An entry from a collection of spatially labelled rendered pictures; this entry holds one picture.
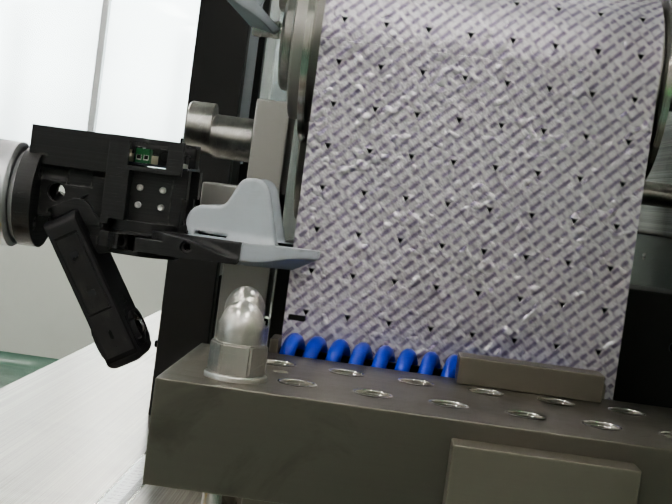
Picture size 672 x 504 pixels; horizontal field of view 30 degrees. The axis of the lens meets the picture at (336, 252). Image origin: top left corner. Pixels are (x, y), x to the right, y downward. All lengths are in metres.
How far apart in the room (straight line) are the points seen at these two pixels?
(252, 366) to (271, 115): 0.29
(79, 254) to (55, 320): 5.83
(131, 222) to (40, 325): 5.88
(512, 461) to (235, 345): 0.17
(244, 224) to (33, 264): 5.88
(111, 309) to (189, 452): 0.21
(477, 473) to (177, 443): 0.16
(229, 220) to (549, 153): 0.23
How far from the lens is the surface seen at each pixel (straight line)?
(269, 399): 0.69
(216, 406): 0.70
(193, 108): 0.97
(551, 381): 0.83
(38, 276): 6.72
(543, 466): 0.68
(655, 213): 1.24
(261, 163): 0.95
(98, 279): 0.88
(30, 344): 6.76
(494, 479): 0.68
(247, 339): 0.71
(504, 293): 0.88
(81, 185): 0.90
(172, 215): 0.87
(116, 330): 0.88
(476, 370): 0.82
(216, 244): 0.85
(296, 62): 0.89
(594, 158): 0.89
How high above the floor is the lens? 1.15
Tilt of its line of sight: 3 degrees down
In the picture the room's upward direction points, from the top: 8 degrees clockwise
